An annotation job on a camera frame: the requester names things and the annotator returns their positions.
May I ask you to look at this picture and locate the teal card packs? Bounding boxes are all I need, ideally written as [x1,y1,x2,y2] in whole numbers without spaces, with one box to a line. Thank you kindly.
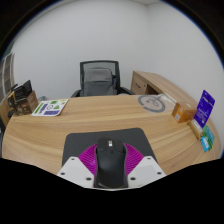
[200,124,216,153]

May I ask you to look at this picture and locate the dark grey mouse pad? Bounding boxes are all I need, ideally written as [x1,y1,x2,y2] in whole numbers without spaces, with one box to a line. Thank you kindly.
[62,127,157,167]

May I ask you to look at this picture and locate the black computer mouse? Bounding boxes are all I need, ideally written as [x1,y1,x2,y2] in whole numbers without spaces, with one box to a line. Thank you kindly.
[94,137,129,189]

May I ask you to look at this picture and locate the grey backpack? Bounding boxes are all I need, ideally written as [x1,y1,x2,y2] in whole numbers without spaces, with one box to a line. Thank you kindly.
[82,67,118,97]

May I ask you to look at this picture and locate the wide brown cardboard box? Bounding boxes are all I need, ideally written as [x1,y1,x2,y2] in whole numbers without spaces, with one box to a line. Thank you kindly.
[14,90,39,116]

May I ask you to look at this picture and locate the black cardboard box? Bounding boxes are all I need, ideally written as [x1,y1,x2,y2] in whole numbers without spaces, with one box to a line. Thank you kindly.
[13,79,33,101]

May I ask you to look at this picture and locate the small orange box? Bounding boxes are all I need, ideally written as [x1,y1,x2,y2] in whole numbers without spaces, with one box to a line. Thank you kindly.
[171,102,198,124]

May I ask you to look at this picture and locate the tall brown cardboard box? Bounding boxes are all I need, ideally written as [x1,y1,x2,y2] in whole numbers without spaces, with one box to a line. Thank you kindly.
[6,91,18,115]

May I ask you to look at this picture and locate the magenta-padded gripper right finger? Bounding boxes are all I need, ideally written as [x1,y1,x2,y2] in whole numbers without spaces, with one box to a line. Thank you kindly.
[124,142,167,188]

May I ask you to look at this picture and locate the black mesh office chair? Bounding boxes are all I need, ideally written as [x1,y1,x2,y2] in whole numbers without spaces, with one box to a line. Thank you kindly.
[70,59,136,98]

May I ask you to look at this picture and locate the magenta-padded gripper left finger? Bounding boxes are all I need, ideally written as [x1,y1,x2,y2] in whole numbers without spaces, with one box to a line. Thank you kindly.
[57,143,99,188]

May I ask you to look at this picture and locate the wooden side desk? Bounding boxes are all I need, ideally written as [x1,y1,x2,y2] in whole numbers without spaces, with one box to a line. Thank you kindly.
[130,70,198,108]

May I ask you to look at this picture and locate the purple card package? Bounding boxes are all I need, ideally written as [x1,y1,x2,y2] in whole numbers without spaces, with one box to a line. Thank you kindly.
[193,89,216,129]

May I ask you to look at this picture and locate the small tan box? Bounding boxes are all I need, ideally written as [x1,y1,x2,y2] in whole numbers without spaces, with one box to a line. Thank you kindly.
[186,119,204,140]

